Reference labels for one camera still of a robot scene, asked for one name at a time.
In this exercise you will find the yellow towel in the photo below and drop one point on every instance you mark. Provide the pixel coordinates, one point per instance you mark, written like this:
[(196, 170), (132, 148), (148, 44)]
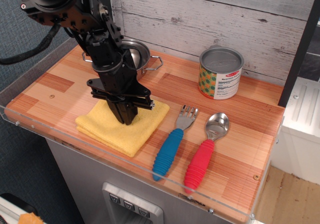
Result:
[(101, 125)]

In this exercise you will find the toy food can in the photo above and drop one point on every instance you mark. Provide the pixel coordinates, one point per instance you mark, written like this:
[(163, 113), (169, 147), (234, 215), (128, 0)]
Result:
[(219, 72)]

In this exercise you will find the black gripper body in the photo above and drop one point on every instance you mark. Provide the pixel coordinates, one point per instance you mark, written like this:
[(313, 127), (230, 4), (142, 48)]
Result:
[(133, 92)]

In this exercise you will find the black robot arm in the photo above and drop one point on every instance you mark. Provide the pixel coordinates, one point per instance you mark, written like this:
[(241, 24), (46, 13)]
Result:
[(90, 23)]

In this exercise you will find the white plastic appliance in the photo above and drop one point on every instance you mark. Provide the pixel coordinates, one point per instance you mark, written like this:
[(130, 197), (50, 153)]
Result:
[(297, 147)]

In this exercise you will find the small silver metal pot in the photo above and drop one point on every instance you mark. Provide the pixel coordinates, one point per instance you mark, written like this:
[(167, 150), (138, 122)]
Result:
[(120, 62)]

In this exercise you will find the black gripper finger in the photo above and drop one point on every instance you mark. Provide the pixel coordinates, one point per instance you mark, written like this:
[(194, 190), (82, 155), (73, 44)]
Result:
[(127, 112), (115, 107)]

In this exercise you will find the red handled spoon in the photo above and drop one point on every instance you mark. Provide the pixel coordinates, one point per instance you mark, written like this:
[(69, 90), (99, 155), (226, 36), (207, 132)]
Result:
[(216, 127)]

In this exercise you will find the silver button panel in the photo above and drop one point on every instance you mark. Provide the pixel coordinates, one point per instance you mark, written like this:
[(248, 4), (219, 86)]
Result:
[(126, 208)]

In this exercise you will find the blue handled fork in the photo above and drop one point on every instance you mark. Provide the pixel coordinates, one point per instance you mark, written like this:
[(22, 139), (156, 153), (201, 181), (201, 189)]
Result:
[(166, 155)]

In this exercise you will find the clear acrylic table guard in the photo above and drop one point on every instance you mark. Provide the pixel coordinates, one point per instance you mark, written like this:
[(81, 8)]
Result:
[(48, 96)]

